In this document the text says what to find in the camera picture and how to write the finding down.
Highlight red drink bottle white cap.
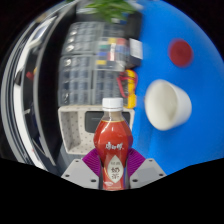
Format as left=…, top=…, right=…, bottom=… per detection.
left=93, top=97, right=134, bottom=192

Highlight grey oscilloscope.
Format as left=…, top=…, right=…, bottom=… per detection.
left=28, top=16, right=58, bottom=48

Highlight black box white label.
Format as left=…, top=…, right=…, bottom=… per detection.
left=127, top=37, right=144, bottom=68

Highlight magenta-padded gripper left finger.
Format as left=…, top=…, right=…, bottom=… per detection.
left=60, top=148, right=102, bottom=190

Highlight black wall shelf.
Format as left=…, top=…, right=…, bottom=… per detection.
left=33, top=3, right=81, bottom=166

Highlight yellow multimeter with leads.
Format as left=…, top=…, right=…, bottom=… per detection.
left=116, top=69, right=138, bottom=109

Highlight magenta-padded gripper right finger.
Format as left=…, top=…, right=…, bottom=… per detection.
left=126, top=148, right=167, bottom=190

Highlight black rounded speaker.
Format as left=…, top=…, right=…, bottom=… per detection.
left=84, top=110, right=132, bottom=133

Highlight yellow and red tool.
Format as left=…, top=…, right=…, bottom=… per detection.
left=24, top=66, right=38, bottom=81

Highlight flat round red coaster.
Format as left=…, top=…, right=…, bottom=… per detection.
left=167, top=38, right=195, bottom=69

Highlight black case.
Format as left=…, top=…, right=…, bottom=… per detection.
left=126, top=13, right=143, bottom=39

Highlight white perforated tray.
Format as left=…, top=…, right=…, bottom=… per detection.
left=57, top=105, right=136, bottom=156

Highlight white cup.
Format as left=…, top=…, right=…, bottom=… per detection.
left=144, top=79, right=193, bottom=132

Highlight green potted plant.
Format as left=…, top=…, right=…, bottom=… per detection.
left=84, top=0, right=138, bottom=24

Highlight clear parts box coloured contents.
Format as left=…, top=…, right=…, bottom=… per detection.
left=95, top=37, right=131, bottom=72

